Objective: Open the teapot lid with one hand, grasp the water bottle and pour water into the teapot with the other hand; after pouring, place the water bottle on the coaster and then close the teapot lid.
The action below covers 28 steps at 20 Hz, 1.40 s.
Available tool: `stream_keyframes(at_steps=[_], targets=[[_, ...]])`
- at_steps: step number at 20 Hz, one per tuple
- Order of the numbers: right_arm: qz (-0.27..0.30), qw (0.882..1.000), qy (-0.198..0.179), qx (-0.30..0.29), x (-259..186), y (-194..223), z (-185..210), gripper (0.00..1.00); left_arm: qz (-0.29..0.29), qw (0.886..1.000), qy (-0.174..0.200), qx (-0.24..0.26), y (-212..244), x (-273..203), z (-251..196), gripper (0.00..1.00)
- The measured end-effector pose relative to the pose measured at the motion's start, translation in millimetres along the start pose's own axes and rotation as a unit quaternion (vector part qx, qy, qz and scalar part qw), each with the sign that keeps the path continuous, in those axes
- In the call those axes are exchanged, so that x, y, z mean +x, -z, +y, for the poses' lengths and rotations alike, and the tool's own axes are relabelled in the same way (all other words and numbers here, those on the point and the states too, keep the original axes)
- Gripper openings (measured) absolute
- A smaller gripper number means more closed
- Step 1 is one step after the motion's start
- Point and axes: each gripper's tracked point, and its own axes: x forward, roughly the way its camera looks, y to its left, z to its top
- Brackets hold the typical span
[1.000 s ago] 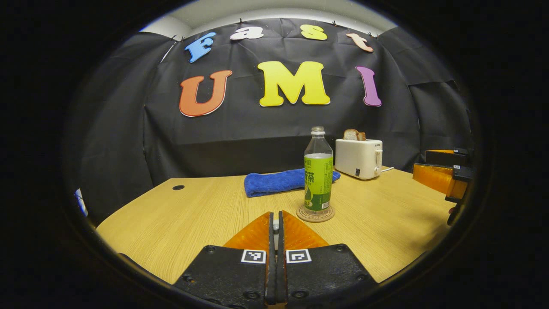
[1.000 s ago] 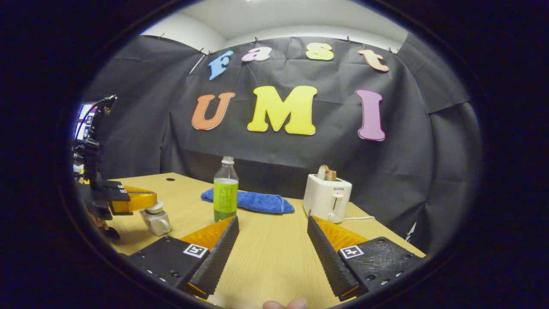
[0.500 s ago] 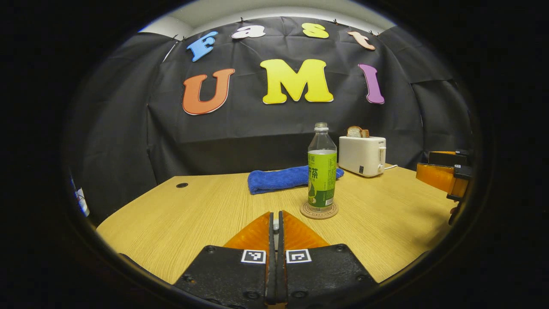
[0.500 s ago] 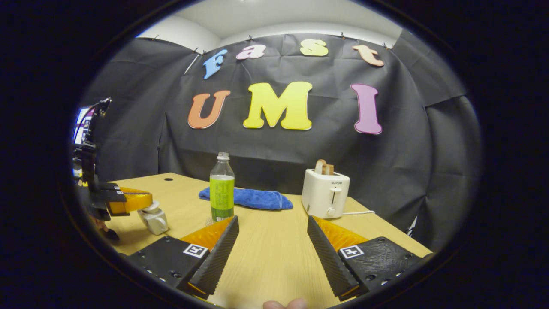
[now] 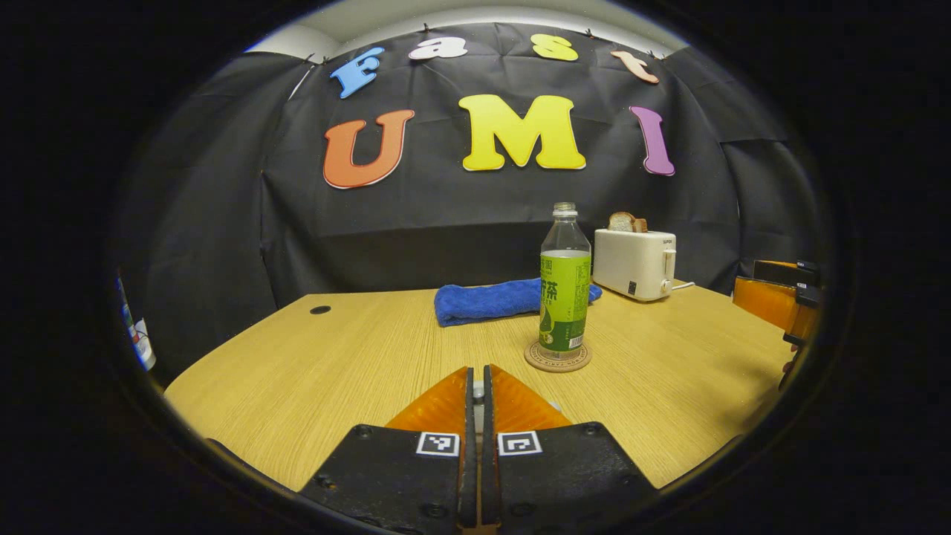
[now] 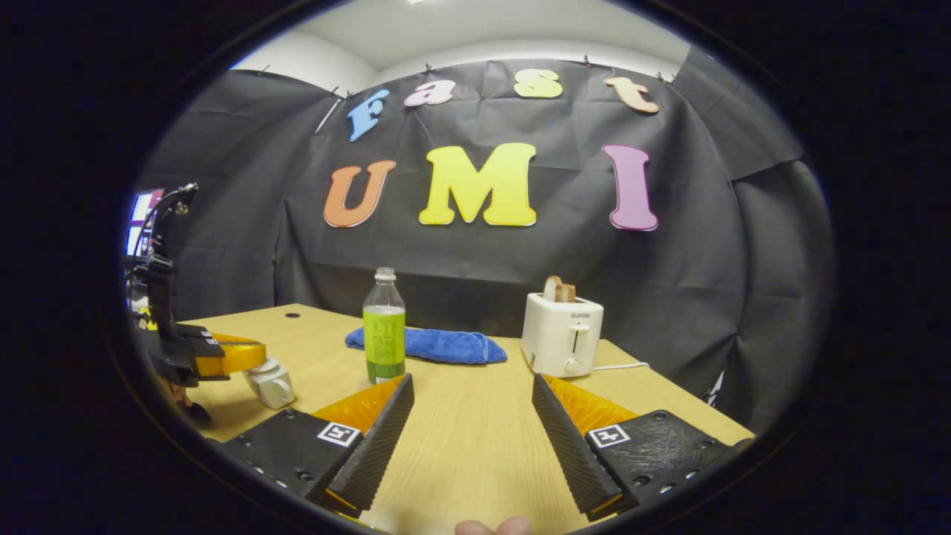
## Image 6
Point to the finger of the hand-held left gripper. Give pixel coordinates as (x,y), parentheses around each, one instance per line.
(230,357)

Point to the blue towel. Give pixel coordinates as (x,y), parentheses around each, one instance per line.
(446,345)

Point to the black backdrop cloth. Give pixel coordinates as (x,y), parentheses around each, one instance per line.
(520,282)

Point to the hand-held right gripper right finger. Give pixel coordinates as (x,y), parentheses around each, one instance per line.
(565,446)

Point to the toast slice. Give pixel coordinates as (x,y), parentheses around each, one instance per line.
(552,288)
(568,293)

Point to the computer monitor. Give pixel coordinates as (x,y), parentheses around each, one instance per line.
(141,215)

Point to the white teacup lid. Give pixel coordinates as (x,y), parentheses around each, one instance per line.
(261,365)

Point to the white toaster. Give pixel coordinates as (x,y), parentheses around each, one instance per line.
(557,334)

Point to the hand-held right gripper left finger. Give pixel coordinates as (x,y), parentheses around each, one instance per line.
(375,446)

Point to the white ceramic teacup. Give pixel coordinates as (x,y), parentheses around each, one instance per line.
(275,390)

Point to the clear green-label water bottle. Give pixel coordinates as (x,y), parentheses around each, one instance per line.
(384,334)

